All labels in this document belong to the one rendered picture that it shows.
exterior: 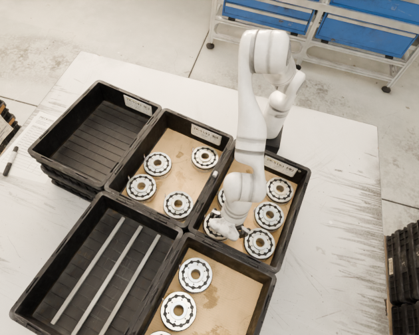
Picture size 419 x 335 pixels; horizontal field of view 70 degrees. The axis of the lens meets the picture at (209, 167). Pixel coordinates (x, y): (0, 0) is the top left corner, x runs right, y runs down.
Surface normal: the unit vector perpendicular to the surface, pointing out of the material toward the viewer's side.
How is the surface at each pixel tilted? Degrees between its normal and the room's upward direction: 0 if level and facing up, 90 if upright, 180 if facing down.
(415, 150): 0
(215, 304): 0
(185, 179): 0
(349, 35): 90
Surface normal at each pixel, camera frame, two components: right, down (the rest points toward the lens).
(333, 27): -0.25, 0.82
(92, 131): 0.09, -0.51
